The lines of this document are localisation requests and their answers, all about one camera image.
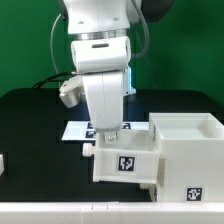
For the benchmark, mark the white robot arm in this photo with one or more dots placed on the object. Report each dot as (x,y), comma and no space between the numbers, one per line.
(101,19)

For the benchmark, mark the white front barrier rail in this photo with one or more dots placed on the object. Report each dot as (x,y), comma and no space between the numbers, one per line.
(111,213)

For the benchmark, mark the white left barrier block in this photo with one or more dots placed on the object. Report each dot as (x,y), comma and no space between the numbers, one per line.
(1,164)

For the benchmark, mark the white drawer box front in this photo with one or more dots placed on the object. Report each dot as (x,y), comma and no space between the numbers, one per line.
(132,158)

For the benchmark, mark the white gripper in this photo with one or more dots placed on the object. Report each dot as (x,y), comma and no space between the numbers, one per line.
(102,64)

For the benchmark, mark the white drawer cabinet frame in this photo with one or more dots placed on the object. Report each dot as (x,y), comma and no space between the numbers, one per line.
(191,157)

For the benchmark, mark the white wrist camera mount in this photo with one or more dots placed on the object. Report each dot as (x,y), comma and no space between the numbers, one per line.
(72,91)

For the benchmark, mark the white drawer box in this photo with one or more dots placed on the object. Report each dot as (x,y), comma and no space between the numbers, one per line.
(152,190)
(132,158)

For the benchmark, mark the white paper marker sheet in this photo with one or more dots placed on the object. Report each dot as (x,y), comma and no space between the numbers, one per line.
(83,130)

